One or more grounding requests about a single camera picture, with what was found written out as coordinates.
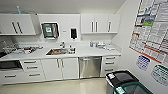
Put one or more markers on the steel sink basin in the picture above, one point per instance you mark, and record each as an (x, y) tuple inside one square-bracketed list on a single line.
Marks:
[(60, 51)]

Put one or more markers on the dark coffee machine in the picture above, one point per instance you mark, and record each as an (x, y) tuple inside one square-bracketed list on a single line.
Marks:
[(2, 48)]

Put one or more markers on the blue white dish soap bottle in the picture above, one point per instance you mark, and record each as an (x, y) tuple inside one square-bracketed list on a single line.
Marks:
[(91, 43)]

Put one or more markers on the large colourful wall poster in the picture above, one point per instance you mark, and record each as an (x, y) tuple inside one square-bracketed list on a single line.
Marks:
[(150, 26)]

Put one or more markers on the stainless steel dishwasher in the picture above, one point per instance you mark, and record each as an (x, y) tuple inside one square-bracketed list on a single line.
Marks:
[(90, 67)]

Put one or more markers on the steel paper towel dispenser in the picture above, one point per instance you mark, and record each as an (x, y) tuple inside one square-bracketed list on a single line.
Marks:
[(50, 30)]

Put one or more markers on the green lid bin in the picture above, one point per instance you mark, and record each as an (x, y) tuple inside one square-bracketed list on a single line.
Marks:
[(121, 77)]

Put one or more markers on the wide white drawer unit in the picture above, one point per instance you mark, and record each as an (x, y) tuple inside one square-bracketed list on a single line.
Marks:
[(32, 70)]

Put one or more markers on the teal bottle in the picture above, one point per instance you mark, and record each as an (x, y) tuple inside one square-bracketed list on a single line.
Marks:
[(19, 10)]

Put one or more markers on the black wall soap dispenser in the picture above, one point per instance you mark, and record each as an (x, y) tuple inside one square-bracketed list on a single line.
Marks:
[(73, 33)]

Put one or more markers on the three-door white wall cabinet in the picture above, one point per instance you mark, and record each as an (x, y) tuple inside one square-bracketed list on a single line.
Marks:
[(100, 23)]

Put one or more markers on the white two-door base cabinet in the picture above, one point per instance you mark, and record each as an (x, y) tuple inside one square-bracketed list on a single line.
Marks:
[(60, 69)]

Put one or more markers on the black built-in microwave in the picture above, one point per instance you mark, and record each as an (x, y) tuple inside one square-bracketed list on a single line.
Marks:
[(10, 65)]

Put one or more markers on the small blue wall sign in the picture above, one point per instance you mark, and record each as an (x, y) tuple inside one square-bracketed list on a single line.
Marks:
[(142, 62)]

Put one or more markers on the chrome sink faucet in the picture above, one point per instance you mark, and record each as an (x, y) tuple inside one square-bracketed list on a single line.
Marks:
[(63, 44)]

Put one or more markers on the narrow white drawer unit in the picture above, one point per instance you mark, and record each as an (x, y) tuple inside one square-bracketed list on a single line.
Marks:
[(110, 66)]

